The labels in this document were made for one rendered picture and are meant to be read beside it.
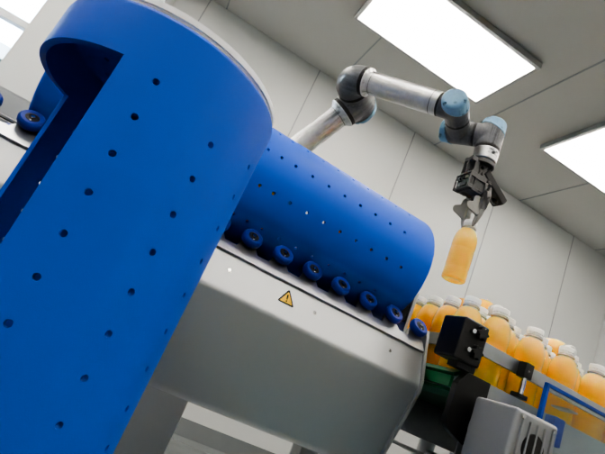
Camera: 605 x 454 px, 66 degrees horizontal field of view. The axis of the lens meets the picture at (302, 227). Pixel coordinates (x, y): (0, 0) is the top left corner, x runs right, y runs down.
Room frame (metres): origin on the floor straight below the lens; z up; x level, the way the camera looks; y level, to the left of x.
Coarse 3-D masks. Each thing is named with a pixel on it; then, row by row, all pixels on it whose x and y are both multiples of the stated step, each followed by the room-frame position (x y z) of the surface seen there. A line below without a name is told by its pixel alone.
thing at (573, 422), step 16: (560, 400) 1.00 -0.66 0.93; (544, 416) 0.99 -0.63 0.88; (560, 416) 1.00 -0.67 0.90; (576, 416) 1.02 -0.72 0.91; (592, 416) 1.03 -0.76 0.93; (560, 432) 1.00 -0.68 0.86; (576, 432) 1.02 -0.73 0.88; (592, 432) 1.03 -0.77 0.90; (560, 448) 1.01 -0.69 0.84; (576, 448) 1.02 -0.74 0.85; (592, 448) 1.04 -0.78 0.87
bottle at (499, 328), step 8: (488, 320) 1.08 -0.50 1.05; (496, 320) 1.06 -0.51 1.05; (504, 320) 1.06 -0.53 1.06; (488, 328) 1.06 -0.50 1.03; (496, 328) 1.05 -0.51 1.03; (504, 328) 1.05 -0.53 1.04; (496, 336) 1.05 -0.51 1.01; (504, 336) 1.05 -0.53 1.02; (496, 344) 1.05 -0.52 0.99; (504, 344) 1.05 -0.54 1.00; (504, 352) 1.06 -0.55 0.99; (488, 360) 1.05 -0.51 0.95; (480, 368) 1.06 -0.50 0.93; (488, 368) 1.05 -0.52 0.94; (496, 368) 1.05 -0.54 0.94; (480, 376) 1.06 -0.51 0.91; (488, 376) 1.05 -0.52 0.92; (496, 376) 1.05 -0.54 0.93; (496, 384) 1.06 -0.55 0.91
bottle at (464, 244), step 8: (456, 232) 1.26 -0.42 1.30; (464, 232) 1.24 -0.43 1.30; (472, 232) 1.24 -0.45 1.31; (456, 240) 1.25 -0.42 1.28; (464, 240) 1.24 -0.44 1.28; (472, 240) 1.23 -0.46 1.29; (456, 248) 1.24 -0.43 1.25; (464, 248) 1.23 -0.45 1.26; (472, 248) 1.24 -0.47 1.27; (448, 256) 1.26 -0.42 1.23; (456, 256) 1.24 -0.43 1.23; (464, 256) 1.23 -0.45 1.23; (472, 256) 1.24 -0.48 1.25; (448, 264) 1.25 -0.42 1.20; (456, 264) 1.24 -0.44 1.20; (464, 264) 1.23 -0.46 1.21; (448, 272) 1.25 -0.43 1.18; (456, 272) 1.24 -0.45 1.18; (464, 272) 1.24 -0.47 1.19; (448, 280) 1.29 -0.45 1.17; (456, 280) 1.27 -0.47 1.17; (464, 280) 1.24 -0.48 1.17
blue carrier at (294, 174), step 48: (48, 96) 0.78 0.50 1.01; (288, 144) 0.92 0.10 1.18; (288, 192) 0.90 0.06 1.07; (336, 192) 0.94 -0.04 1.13; (240, 240) 0.98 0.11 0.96; (288, 240) 0.95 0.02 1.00; (336, 240) 0.95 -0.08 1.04; (384, 240) 0.98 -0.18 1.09; (432, 240) 1.03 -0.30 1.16; (384, 288) 1.03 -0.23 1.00
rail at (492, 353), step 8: (488, 344) 1.01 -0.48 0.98; (488, 352) 1.01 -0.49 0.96; (496, 352) 1.02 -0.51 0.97; (496, 360) 1.02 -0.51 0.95; (504, 360) 1.02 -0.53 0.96; (512, 360) 1.03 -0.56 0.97; (512, 368) 1.03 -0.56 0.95; (536, 376) 1.06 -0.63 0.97; (544, 376) 1.06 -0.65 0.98; (536, 384) 1.06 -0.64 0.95; (544, 384) 1.07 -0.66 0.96; (552, 384) 1.07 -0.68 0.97; (560, 384) 1.08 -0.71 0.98; (568, 392) 1.09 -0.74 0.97; (584, 400) 1.11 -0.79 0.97; (600, 408) 1.13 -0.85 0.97
